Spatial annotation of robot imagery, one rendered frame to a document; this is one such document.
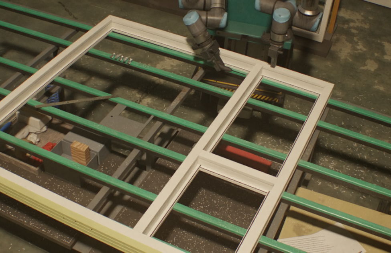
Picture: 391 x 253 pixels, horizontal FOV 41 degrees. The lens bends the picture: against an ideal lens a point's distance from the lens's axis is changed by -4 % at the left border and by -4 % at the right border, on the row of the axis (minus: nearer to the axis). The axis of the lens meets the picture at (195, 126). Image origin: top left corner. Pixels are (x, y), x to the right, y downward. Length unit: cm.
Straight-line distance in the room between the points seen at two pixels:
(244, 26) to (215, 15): 83
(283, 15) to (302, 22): 78
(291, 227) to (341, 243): 25
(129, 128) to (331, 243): 114
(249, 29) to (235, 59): 74
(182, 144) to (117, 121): 45
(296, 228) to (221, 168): 49
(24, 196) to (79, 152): 57
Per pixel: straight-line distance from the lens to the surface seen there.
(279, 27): 294
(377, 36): 568
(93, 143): 291
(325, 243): 263
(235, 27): 388
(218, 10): 311
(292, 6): 305
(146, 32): 338
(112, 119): 280
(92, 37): 335
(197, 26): 297
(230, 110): 275
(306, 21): 366
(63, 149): 300
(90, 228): 222
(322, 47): 513
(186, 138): 308
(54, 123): 321
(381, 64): 524
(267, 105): 293
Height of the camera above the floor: 265
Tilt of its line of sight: 41 degrees down
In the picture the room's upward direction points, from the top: 4 degrees clockwise
